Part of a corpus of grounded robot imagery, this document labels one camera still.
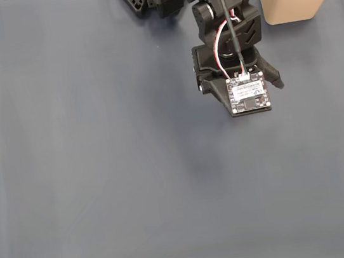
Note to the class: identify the blue grey table mat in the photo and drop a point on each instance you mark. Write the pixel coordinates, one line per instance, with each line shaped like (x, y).
(102, 177)

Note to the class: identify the camera circuit board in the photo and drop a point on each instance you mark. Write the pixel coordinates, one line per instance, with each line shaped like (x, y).
(249, 95)

